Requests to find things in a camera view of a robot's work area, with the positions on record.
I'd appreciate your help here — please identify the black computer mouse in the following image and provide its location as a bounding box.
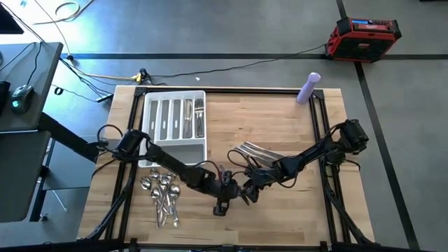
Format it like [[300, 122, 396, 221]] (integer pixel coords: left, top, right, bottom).
[[10, 83, 35, 113]]

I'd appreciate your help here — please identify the black radio power cable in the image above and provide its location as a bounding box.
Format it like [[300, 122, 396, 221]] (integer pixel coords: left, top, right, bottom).
[[145, 43, 328, 80]]

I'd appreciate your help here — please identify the black desk leg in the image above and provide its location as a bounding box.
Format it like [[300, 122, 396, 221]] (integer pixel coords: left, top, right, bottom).
[[37, 111, 101, 164]]

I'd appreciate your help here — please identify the black flat panel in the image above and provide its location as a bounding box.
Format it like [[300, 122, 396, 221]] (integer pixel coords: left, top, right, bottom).
[[0, 3, 25, 35]]

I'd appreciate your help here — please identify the black desk device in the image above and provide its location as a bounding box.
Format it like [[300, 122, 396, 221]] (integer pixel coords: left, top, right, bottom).
[[0, 80, 11, 115]]

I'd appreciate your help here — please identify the dark grey side table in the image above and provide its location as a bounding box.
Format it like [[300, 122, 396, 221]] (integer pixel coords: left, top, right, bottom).
[[0, 131, 52, 223]]

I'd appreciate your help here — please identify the black mouse cable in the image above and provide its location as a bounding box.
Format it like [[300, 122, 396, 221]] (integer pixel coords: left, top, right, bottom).
[[26, 41, 45, 87]]

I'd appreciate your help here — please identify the black desk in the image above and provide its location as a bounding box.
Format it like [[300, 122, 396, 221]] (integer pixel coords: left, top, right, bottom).
[[0, 41, 64, 133]]

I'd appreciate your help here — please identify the lilac vase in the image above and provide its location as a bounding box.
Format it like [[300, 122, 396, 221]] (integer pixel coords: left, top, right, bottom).
[[296, 72, 322, 105]]

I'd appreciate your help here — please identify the yellow cable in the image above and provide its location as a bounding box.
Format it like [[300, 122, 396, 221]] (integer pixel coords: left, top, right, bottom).
[[71, 61, 143, 84]]

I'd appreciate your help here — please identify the silver spoon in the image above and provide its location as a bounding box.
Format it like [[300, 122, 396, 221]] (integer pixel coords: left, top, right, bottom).
[[159, 176, 174, 225], [149, 169, 167, 225], [157, 170, 176, 213], [169, 184, 181, 228], [140, 177, 162, 229], [151, 188, 165, 229]]

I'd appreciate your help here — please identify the black floor cable bundle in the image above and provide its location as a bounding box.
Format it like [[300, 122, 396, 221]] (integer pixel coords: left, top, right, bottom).
[[59, 57, 115, 102]]

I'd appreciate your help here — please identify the red black jobsite radio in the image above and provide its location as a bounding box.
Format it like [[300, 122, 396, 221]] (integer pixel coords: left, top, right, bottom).
[[324, 16, 403, 63]]

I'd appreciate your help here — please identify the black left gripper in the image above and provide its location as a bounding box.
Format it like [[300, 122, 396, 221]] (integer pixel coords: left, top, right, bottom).
[[209, 170, 245, 217]]

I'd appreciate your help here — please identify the cream cable loop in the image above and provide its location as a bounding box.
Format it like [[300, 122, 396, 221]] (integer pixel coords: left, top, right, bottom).
[[33, 0, 95, 26]]

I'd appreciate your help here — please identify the white plastic cutlery tray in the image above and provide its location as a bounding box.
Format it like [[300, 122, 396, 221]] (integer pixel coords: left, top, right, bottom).
[[138, 90, 208, 168]]

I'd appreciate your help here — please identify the silver fork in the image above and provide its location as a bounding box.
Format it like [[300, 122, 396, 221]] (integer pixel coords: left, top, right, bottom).
[[197, 99, 205, 138], [195, 104, 204, 138], [194, 99, 200, 138]]

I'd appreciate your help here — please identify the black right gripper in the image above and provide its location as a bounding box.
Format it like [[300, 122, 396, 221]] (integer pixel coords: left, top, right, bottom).
[[243, 164, 281, 206]]

